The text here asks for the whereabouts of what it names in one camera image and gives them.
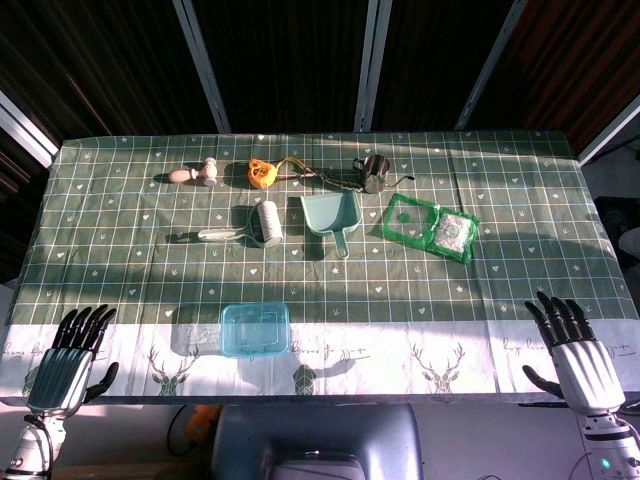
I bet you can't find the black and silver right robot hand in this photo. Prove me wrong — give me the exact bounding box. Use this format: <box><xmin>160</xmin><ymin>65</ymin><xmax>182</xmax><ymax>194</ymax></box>
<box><xmin>522</xmin><ymin>291</ymin><xmax>626</xmax><ymax>415</ymax></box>

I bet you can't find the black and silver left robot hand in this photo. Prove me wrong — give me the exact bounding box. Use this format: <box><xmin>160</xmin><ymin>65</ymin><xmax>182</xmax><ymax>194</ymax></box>
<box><xmin>24</xmin><ymin>303</ymin><xmax>120</xmax><ymax>419</ymax></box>

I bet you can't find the clear blue plastic container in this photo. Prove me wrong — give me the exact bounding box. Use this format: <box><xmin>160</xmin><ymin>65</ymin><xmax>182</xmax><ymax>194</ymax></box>
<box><xmin>220</xmin><ymin>301</ymin><xmax>291</xmax><ymax>352</ymax></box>

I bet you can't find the orange tool under table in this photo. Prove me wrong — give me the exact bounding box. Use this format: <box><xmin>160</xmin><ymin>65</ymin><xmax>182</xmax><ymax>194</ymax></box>
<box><xmin>185</xmin><ymin>404</ymin><xmax>222</xmax><ymax>444</ymax></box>

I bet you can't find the green zip bag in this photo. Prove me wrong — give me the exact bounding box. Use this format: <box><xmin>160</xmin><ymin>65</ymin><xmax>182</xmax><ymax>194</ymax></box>
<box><xmin>381</xmin><ymin>192</ymin><xmax>482</xmax><ymax>266</ymax></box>

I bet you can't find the white lint roller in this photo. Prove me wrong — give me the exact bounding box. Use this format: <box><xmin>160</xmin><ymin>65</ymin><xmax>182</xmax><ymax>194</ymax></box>
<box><xmin>197</xmin><ymin>200</ymin><xmax>285</xmax><ymax>250</ymax></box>

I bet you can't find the grey robot torso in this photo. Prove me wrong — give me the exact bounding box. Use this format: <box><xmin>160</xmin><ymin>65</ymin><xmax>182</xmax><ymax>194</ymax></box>
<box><xmin>209</xmin><ymin>403</ymin><xmax>424</xmax><ymax>480</ymax></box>

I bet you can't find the green checked tablecloth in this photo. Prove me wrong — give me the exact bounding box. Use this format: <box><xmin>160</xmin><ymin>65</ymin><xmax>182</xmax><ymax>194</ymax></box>
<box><xmin>0</xmin><ymin>130</ymin><xmax>640</xmax><ymax>406</ymax></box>

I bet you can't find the orange tape measure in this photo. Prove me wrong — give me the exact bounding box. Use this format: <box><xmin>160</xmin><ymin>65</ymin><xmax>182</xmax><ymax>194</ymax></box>
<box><xmin>247</xmin><ymin>158</ymin><xmax>279</xmax><ymax>190</ymax></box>

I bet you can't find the steel gooseneck kettle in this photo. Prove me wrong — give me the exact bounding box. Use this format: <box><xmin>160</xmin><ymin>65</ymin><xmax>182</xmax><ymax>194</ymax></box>
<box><xmin>352</xmin><ymin>153</ymin><xmax>416</xmax><ymax>195</ymax></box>

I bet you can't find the light blue dustpan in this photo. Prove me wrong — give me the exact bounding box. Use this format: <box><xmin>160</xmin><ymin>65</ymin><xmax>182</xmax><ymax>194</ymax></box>
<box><xmin>299</xmin><ymin>192</ymin><xmax>362</xmax><ymax>259</ymax></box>

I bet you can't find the black cable under table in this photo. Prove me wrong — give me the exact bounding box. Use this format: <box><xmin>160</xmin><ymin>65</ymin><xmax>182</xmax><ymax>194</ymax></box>
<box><xmin>166</xmin><ymin>405</ymin><xmax>190</xmax><ymax>457</ymax></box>

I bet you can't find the aluminium frame bar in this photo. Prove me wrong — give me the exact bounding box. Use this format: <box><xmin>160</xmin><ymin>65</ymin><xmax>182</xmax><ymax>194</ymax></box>
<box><xmin>578</xmin><ymin>93</ymin><xmax>640</xmax><ymax>166</ymax></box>
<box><xmin>353</xmin><ymin>0</ymin><xmax>392</xmax><ymax>133</ymax></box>
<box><xmin>172</xmin><ymin>0</ymin><xmax>232</xmax><ymax>134</ymax></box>
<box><xmin>453</xmin><ymin>0</ymin><xmax>529</xmax><ymax>131</ymax></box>
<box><xmin>0</xmin><ymin>89</ymin><xmax>61</xmax><ymax>169</ymax></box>

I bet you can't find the olive braided lanyard cord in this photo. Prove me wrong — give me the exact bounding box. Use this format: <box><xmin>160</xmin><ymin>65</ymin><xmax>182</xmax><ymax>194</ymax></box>
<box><xmin>272</xmin><ymin>156</ymin><xmax>365</xmax><ymax>194</ymax></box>

